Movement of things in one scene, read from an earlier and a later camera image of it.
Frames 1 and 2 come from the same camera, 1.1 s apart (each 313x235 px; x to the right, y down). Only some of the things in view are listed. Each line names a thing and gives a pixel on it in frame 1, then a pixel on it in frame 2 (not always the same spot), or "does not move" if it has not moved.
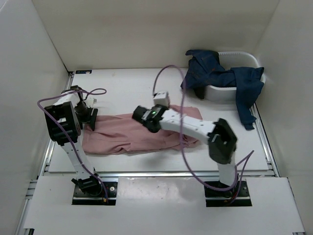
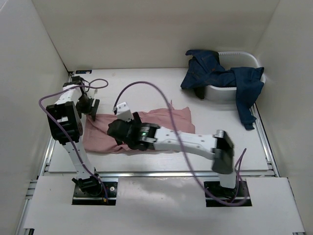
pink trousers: [122, 133] does not move
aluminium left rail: [49, 153] does not move
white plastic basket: [228, 59] does not move
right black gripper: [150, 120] -> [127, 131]
